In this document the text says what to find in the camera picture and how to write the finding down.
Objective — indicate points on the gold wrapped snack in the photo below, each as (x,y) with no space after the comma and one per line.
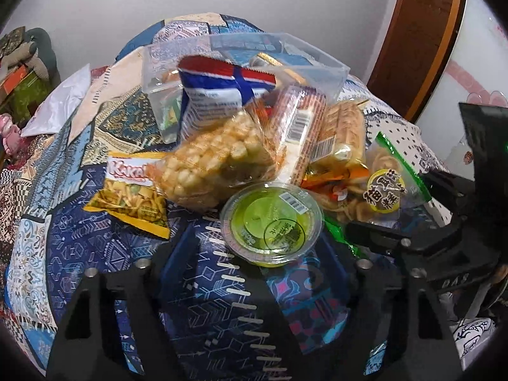
(266,61)

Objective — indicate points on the orange striped cracker packet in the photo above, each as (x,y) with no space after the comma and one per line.
(299,127)

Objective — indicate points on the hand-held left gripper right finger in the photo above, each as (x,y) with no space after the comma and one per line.
(357,281)

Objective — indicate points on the chair with draped clothes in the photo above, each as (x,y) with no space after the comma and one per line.
(27,53)

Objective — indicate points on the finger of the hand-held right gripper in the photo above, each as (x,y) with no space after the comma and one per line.
(448,190)
(397,236)

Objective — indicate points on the patchwork printed blanket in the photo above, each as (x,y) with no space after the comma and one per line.
(71,206)

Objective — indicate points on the white printed cloth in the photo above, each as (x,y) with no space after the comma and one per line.
(476,335)

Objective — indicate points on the blue red white snack bag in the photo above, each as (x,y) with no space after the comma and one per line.
(210,95)

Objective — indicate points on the small green snack packet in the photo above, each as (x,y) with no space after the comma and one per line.
(171,113)

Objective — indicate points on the pink soft item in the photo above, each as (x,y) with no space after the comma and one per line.
(8,131)

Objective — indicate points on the orange and green box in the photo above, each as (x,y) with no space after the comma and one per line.
(18,87)

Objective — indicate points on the clear plastic container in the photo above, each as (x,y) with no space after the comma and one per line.
(309,57)

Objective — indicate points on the yellow snack packet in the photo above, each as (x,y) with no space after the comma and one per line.
(127,194)

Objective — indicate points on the orange snack packet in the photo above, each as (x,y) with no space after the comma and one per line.
(325,180)

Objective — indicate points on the white plastic bag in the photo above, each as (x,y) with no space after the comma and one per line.
(57,101)

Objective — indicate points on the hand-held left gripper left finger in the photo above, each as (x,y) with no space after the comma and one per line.
(153,281)

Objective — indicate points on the brown wooden door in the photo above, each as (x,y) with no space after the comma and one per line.
(420,39)

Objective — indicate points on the clear packet of bread rolls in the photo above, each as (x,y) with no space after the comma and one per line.
(341,135)

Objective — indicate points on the green edged bag of crisps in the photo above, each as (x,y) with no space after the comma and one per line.
(381,194)

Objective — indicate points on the clear bag of corn puffs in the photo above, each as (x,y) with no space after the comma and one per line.
(214,162)

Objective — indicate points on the green round lidded cup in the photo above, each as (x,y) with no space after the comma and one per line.
(272,222)

